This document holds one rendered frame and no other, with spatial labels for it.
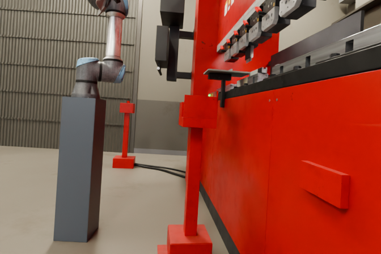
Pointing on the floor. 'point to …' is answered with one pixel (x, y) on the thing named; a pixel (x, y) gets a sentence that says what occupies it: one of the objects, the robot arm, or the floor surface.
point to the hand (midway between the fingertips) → (89, 6)
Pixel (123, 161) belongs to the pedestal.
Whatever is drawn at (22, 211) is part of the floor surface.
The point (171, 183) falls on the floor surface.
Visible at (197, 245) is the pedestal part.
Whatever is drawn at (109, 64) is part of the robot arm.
